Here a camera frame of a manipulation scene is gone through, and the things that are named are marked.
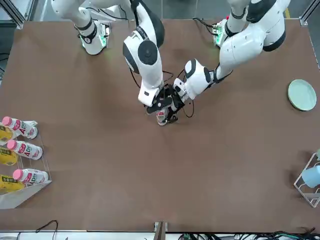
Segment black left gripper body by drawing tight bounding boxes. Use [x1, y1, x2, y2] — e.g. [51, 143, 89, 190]
[169, 90, 187, 112]

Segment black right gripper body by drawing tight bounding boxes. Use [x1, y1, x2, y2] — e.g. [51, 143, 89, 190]
[152, 84, 176, 107]

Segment white pink-print drink bottle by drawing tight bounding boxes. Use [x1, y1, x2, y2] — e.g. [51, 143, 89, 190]
[156, 108, 169, 127]

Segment white bottle with pink cap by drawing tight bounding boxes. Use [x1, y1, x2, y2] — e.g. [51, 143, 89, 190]
[12, 168, 49, 187]
[6, 139, 43, 161]
[1, 116, 39, 140]

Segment pale green plate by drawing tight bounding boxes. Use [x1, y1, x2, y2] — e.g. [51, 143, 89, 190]
[287, 79, 318, 112]

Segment light blue cup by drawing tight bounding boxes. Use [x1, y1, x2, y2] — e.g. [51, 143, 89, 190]
[301, 164, 320, 189]

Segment clear acrylic stepped shelf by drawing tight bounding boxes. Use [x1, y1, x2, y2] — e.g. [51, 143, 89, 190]
[0, 119, 53, 210]

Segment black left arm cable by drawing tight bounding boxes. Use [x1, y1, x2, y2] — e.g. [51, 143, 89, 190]
[182, 99, 196, 118]

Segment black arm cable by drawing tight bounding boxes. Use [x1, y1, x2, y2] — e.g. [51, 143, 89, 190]
[130, 65, 176, 90]
[182, 99, 196, 118]

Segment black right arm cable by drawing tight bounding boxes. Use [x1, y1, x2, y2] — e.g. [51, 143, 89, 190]
[130, 65, 176, 90]

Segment black foot cable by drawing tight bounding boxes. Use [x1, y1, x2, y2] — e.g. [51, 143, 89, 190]
[192, 17, 216, 35]

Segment grey metal mount bracket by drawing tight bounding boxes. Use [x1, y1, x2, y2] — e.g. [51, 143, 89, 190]
[153, 221, 169, 240]

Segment white wire rack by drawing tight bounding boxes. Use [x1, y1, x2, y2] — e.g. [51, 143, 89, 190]
[293, 152, 320, 208]

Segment aluminium frame post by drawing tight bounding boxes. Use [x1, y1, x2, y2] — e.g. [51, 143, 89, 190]
[298, 7, 320, 26]
[0, 0, 40, 30]

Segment black adapter cable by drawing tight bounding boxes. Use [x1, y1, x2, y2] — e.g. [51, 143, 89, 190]
[35, 219, 59, 238]

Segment tangled black cables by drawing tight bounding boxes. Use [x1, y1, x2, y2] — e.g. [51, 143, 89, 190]
[179, 227, 320, 240]

